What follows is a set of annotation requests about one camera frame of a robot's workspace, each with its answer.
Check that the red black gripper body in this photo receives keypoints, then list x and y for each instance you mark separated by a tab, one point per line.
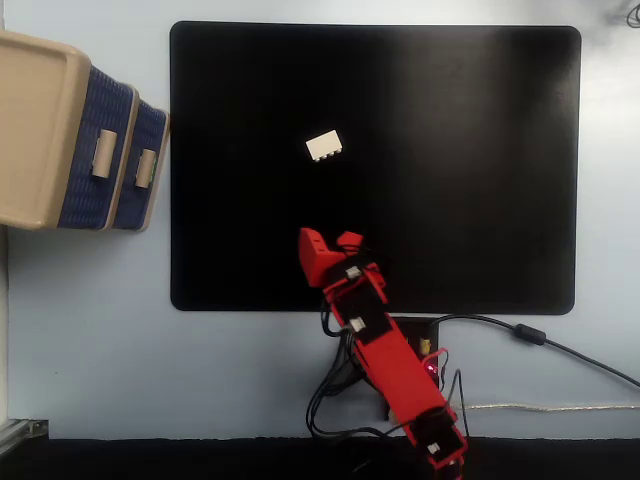
362	280

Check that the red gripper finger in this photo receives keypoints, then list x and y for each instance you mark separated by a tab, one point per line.
315	260
351	241

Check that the white toy brick block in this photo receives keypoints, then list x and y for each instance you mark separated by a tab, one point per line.
324	145

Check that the beige plastic drawer cabinet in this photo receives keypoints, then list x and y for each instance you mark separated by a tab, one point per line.
30	125

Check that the yellow power connector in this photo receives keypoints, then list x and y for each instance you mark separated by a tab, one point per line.
425	345

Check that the black rectangular mat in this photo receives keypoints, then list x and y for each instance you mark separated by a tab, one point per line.
450	150

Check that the aluminium frame profile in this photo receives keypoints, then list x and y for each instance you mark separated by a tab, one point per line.
20	429

